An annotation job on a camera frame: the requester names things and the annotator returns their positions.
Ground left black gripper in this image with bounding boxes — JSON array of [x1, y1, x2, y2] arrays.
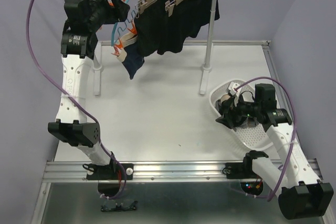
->
[[86, 0, 130, 31]]

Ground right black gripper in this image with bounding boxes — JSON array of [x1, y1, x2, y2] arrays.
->
[[215, 93, 261, 129]]

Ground grey striped underwear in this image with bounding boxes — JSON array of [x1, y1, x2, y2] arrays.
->
[[234, 118, 259, 131]]

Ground blue clip hanger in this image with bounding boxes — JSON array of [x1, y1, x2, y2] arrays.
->
[[110, 0, 167, 57]]

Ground navy underwear beige waistband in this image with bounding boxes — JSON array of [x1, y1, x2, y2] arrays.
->
[[116, 32, 145, 80]]

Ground black underwear beige waistband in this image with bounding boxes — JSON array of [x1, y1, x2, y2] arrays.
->
[[216, 94, 235, 115]]

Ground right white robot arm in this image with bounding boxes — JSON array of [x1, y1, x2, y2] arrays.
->
[[209, 81, 334, 220]]

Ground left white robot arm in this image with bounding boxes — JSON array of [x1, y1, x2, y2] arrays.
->
[[48, 0, 130, 180]]

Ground left black shorts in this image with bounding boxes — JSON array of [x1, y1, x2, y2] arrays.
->
[[134, 0, 172, 57]]

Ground black shorts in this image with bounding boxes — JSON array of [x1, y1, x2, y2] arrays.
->
[[170, 0, 212, 39], [134, 0, 172, 57]]

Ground white perforated plastic basket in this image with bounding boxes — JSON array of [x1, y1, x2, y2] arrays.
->
[[207, 79, 278, 158]]

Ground white clothes rack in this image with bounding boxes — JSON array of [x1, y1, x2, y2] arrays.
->
[[56, 0, 221, 96]]

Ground right black shorts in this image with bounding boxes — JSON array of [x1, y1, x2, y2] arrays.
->
[[170, 0, 212, 39]]

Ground black eyeglasses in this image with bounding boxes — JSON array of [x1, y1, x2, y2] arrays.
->
[[100, 200, 138, 212]]

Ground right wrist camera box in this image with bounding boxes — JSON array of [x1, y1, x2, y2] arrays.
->
[[227, 81, 239, 98]]

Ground aluminium mounting rail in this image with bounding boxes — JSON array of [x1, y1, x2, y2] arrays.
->
[[43, 158, 323, 184]]

